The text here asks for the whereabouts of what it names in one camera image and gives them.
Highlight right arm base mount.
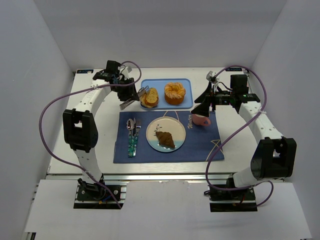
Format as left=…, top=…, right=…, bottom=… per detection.
left=203, top=173, right=258, bottom=213

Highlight blue cloth placemat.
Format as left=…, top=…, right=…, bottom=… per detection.
left=113, top=110, right=221, bottom=164

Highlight blue label sticker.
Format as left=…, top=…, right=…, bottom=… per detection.
left=76, top=69, right=94, bottom=74
left=225, top=67, right=243, bottom=72

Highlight blue plastic tray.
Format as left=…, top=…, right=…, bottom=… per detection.
left=140, top=78, right=194, bottom=110

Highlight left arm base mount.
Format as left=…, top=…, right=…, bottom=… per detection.
left=73, top=178, right=127, bottom=210

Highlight metal tongs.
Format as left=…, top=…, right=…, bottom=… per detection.
left=119, top=85, right=150, bottom=110

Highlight sliced toast bread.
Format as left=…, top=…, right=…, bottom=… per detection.
left=140, top=87, right=159, bottom=108

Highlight left blue label sticker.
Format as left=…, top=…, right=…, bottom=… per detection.
left=76, top=69, right=94, bottom=74

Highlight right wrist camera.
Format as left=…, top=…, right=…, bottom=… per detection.
left=206, top=70, right=219, bottom=84

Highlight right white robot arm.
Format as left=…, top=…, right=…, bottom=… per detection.
left=191, top=71, right=297, bottom=191

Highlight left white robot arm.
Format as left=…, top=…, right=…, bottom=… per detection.
left=62, top=60, right=140, bottom=188

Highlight purple cable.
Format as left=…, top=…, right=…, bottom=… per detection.
left=38, top=60, right=143, bottom=209
left=204, top=65, right=274, bottom=207

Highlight pink mug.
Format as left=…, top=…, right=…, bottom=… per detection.
left=191, top=114, right=211, bottom=127

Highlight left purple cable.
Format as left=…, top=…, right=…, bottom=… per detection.
left=38, top=60, right=143, bottom=209

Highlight round orange sugared bun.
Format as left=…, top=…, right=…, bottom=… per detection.
left=164, top=82, right=186, bottom=105

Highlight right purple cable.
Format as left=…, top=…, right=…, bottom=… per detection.
left=204, top=65, right=274, bottom=207

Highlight aluminium table edge rail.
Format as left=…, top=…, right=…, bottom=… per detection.
left=45, top=169, right=230, bottom=184

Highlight fork with green handle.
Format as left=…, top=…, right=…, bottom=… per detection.
left=133, top=119, right=142, bottom=157

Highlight spoon with green handle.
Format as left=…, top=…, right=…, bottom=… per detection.
left=126, top=118, right=134, bottom=158

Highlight brown croissant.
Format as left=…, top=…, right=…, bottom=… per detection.
left=155, top=131, right=176, bottom=149

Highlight white and blue plate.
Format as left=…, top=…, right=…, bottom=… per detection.
left=145, top=116, right=186, bottom=153

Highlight right blue label sticker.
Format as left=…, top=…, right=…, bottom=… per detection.
left=225, top=67, right=243, bottom=72

